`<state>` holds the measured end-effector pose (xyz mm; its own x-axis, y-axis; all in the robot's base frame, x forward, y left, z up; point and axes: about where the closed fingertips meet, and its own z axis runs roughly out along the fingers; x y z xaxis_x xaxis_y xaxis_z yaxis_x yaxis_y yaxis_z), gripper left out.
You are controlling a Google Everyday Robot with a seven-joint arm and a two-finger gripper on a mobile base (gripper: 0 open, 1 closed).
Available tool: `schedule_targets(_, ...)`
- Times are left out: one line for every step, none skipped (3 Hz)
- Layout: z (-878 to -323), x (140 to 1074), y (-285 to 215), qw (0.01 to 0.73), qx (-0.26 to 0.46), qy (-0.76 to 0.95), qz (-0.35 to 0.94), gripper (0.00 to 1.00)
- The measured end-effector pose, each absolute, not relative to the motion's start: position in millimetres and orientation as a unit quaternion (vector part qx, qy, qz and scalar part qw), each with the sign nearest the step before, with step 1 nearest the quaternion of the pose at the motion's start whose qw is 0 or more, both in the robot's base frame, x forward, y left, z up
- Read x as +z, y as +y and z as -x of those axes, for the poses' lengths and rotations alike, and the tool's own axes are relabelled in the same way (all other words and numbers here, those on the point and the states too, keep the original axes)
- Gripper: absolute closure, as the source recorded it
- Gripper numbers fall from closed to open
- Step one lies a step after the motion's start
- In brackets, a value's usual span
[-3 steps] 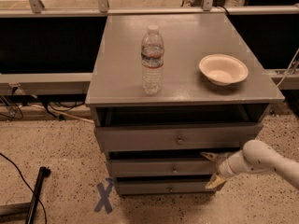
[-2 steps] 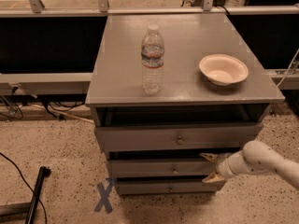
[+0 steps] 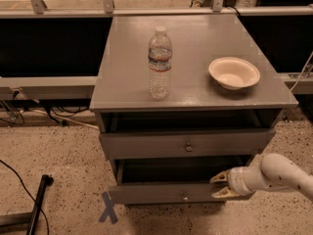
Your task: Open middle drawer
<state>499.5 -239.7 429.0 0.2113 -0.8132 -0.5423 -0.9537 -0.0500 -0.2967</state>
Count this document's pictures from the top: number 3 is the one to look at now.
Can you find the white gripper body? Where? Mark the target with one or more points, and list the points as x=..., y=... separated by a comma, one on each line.
x=234, y=180

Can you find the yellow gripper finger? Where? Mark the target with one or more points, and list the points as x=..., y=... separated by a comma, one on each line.
x=225, y=192
x=220, y=177

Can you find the grey drawer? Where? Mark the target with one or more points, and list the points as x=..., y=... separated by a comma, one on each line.
x=180, y=144
x=171, y=180

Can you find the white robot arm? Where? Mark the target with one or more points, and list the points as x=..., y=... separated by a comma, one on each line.
x=273, y=173

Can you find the grey wooden drawer cabinet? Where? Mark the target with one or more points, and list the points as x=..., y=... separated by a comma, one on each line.
x=198, y=112

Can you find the grey top drawer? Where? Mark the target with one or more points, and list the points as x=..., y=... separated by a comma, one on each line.
x=180, y=144

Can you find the white paper bowl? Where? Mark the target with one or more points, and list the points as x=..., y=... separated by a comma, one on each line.
x=234, y=73

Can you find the blue tape cross mark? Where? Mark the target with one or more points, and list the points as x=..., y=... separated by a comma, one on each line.
x=108, y=212

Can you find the clear plastic water bottle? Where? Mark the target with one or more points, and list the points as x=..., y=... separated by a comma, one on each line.
x=159, y=57

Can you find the black metal stand leg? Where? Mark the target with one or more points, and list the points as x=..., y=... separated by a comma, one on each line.
x=29, y=218

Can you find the grey metal railing frame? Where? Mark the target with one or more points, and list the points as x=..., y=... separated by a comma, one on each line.
x=49, y=28

